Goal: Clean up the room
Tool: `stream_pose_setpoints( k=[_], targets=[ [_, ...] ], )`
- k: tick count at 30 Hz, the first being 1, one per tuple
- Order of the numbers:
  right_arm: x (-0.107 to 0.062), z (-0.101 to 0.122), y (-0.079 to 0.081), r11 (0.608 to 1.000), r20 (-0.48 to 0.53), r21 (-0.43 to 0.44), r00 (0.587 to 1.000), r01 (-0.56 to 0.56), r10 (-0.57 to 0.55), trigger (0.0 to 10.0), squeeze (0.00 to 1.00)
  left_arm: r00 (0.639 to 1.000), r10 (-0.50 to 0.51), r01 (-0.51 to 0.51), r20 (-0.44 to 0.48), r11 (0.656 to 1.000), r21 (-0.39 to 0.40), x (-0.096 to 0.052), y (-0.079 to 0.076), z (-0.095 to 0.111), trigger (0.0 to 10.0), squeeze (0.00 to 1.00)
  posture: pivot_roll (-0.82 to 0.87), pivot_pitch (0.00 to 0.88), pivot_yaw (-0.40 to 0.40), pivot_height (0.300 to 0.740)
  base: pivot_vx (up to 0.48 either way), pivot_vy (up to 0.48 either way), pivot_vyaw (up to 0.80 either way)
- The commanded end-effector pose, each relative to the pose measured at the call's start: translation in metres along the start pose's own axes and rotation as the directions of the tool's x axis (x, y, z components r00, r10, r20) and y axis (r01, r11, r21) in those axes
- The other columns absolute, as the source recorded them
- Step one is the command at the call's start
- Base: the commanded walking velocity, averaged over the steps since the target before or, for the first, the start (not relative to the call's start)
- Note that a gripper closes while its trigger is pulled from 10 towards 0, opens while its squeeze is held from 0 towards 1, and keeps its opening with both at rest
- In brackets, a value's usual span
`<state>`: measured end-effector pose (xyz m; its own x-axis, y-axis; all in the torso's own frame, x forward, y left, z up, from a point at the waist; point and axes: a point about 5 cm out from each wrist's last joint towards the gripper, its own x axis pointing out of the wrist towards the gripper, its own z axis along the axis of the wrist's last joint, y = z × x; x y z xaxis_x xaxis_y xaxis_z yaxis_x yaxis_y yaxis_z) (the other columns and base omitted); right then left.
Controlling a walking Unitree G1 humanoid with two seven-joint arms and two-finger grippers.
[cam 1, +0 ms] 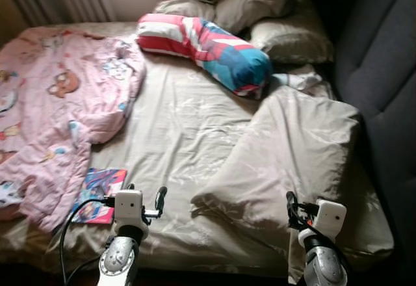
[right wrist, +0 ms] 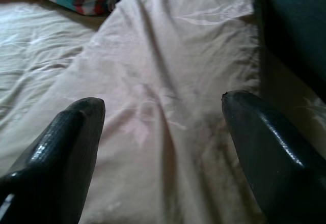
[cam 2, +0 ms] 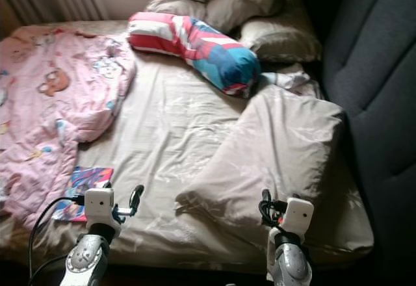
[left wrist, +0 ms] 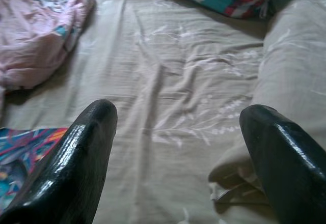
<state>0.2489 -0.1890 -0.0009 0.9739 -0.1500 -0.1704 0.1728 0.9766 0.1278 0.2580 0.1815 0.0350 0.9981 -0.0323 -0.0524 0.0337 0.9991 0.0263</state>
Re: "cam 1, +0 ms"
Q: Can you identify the pink cartoon print quilt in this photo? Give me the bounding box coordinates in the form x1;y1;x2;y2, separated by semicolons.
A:
0;27;147;233

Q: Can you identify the beige folded duvet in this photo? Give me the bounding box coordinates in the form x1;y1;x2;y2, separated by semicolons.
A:
190;84;361;235

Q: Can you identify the crumpled white cloth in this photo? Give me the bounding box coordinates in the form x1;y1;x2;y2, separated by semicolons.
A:
270;65;326;95

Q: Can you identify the colourful picture book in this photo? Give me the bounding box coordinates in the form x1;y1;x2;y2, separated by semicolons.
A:
70;167;129;225

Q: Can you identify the beige floral bed sheet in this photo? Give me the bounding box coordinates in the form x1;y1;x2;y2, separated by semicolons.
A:
0;21;396;280

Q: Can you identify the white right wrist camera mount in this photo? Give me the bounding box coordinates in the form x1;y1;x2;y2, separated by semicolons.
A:
311;200;347;246

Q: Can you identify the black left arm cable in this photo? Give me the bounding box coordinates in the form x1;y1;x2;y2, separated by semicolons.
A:
58;196;116;285

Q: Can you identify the red white blue bolster pillow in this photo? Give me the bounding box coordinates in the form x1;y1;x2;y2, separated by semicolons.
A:
135;13;274;99

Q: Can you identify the dark grey padded headboard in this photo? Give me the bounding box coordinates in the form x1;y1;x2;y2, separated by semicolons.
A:
335;0;416;286

